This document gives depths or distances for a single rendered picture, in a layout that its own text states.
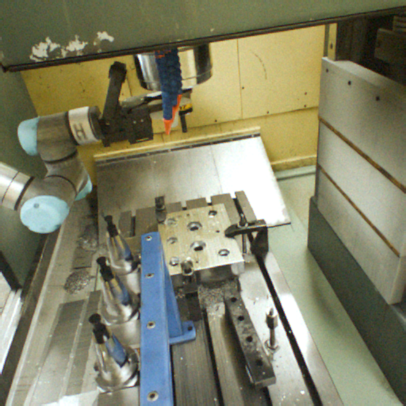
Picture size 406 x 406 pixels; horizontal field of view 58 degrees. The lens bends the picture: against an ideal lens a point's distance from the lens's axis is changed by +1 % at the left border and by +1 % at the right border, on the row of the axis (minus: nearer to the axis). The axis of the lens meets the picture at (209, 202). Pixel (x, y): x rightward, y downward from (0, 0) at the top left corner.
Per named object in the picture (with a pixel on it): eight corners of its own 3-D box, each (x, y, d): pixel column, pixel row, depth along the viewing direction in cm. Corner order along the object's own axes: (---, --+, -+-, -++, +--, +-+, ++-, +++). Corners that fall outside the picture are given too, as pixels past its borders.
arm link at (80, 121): (71, 105, 79) (65, 118, 72) (92, 101, 79) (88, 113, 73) (84, 136, 83) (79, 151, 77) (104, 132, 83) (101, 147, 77)
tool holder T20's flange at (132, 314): (139, 327, 59) (135, 317, 58) (102, 332, 59) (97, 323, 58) (143, 296, 64) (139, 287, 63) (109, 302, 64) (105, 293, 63)
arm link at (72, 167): (51, 213, 81) (29, 171, 75) (67, 187, 90) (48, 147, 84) (86, 208, 80) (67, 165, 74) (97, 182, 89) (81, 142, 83)
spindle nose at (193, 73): (216, 86, 69) (209, 16, 63) (134, 97, 70) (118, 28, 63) (212, 65, 83) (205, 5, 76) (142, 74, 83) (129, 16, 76)
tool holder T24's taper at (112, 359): (132, 373, 50) (120, 343, 46) (100, 384, 49) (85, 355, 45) (128, 346, 53) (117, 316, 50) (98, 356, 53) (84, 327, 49)
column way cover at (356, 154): (385, 309, 92) (433, 114, 63) (312, 206, 131) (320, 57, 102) (404, 306, 92) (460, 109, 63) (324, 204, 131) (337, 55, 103)
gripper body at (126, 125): (155, 126, 85) (105, 138, 84) (145, 90, 80) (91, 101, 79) (157, 139, 78) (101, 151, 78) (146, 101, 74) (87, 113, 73)
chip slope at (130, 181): (96, 288, 148) (75, 239, 134) (108, 201, 204) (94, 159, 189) (304, 247, 154) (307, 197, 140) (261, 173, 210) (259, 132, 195)
